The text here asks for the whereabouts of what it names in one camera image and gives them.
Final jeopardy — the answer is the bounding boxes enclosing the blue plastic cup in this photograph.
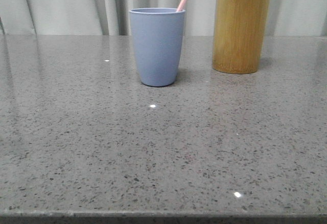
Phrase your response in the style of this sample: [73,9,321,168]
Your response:
[129,8,185,87]

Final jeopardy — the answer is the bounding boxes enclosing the bamboo wooden cup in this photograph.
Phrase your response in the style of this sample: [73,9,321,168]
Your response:
[212,0,270,74]

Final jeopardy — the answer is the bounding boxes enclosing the grey-white curtain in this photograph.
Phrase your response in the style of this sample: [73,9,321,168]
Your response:
[1,0,326,36]

